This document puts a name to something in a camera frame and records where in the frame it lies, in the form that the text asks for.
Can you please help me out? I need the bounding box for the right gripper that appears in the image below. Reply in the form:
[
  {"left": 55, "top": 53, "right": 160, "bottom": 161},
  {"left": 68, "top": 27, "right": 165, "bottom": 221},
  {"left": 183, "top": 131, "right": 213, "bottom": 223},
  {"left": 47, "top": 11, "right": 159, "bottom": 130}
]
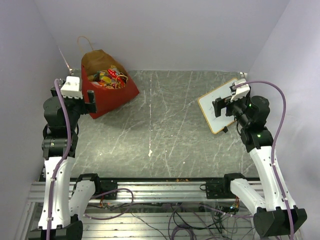
[{"left": 212, "top": 92, "right": 251, "bottom": 127}]

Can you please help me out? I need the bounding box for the orange Fox's candy bag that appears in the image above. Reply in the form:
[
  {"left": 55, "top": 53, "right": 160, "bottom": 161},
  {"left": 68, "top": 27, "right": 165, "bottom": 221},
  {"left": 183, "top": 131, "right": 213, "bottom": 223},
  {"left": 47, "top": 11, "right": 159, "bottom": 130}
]
[{"left": 87, "top": 71, "right": 118, "bottom": 89}]

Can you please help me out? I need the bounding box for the red nut mix snack bag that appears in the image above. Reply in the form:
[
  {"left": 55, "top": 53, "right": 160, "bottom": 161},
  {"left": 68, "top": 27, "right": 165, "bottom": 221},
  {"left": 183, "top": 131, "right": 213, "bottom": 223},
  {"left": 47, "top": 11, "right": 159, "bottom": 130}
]
[{"left": 107, "top": 65, "right": 128, "bottom": 89}]

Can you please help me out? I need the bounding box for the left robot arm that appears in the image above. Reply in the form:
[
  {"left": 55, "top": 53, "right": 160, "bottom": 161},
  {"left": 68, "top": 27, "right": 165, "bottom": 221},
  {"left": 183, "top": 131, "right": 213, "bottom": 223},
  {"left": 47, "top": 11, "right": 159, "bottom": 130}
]
[{"left": 27, "top": 89, "right": 102, "bottom": 240}]

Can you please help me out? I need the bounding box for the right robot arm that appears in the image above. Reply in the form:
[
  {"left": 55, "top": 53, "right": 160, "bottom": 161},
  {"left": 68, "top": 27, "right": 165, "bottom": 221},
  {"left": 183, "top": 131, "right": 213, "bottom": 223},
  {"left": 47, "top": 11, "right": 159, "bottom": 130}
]
[{"left": 212, "top": 95, "right": 307, "bottom": 239}]

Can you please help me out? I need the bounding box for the red paper bag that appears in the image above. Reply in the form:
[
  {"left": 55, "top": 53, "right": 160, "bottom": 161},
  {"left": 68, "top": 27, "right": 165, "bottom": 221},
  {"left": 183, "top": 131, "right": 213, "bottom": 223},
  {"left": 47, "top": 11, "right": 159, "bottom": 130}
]
[{"left": 77, "top": 36, "right": 140, "bottom": 119}]

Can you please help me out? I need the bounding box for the small whiteboard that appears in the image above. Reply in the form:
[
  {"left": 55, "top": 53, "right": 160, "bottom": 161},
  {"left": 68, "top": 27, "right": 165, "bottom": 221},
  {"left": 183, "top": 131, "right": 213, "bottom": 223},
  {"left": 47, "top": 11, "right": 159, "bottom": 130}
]
[{"left": 197, "top": 77, "right": 247, "bottom": 135}]

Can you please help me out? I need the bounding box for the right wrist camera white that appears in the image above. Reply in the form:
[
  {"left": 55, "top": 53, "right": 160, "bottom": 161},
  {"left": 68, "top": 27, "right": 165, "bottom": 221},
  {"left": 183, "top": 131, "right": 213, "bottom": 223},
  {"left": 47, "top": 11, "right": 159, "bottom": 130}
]
[{"left": 229, "top": 78, "right": 251, "bottom": 103}]

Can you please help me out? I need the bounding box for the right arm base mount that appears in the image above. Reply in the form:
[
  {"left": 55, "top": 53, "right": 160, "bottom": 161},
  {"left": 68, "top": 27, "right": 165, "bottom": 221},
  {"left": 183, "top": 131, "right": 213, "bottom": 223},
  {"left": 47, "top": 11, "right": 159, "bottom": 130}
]
[{"left": 199, "top": 182, "right": 234, "bottom": 200}]

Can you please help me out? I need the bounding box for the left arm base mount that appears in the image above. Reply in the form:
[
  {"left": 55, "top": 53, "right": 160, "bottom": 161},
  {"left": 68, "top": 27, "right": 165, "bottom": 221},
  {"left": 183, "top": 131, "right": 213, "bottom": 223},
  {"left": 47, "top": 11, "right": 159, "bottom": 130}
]
[{"left": 98, "top": 180, "right": 118, "bottom": 200}]

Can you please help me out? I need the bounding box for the aluminium frame rail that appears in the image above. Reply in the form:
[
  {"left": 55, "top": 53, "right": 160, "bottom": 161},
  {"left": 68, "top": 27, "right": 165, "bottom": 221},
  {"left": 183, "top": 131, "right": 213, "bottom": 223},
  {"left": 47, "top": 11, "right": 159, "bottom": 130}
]
[{"left": 26, "top": 180, "right": 291, "bottom": 204}]

